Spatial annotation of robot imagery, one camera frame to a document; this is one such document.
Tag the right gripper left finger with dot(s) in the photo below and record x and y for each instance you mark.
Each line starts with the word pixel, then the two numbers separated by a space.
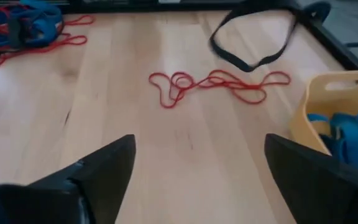
pixel 73 199

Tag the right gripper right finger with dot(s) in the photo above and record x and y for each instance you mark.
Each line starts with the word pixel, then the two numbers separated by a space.
pixel 322 193

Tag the black wide rubber band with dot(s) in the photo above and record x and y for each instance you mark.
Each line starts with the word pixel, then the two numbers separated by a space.
pixel 225 56
pixel 14 34

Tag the yellow plastic basket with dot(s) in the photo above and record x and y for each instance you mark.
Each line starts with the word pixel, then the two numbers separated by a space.
pixel 309 99

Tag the black frame clamp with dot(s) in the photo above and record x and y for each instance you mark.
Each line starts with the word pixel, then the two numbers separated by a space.
pixel 320 9

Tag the black aluminium table frame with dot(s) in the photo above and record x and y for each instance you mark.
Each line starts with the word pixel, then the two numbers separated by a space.
pixel 120 4

